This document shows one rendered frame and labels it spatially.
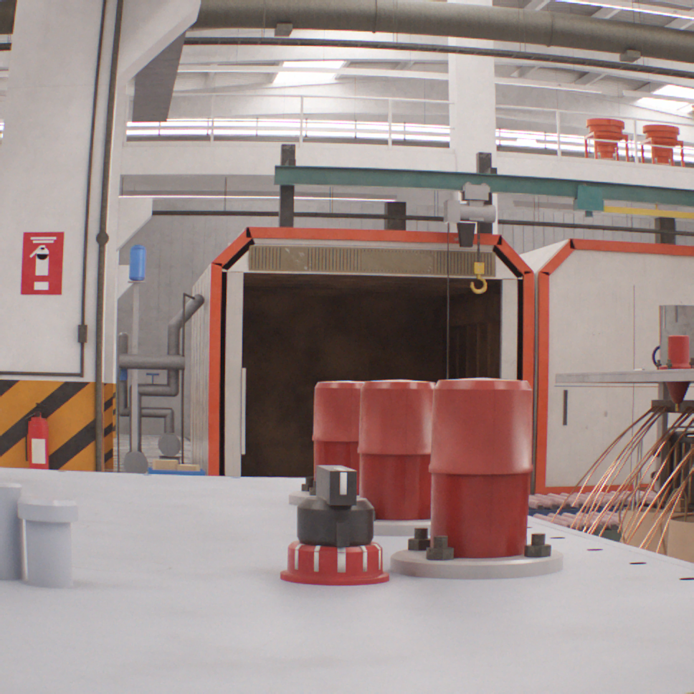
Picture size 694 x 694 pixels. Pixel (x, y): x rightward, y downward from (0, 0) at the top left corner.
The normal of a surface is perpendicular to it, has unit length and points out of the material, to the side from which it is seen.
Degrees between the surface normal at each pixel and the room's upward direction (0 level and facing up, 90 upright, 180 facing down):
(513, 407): 89
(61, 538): 90
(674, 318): 90
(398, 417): 89
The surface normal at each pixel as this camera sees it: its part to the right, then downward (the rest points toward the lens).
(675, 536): -0.97, -0.02
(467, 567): -0.20, -0.03
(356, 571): 0.41, -0.04
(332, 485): 0.14, -0.02
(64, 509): 0.67, -0.01
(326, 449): -0.56, -0.02
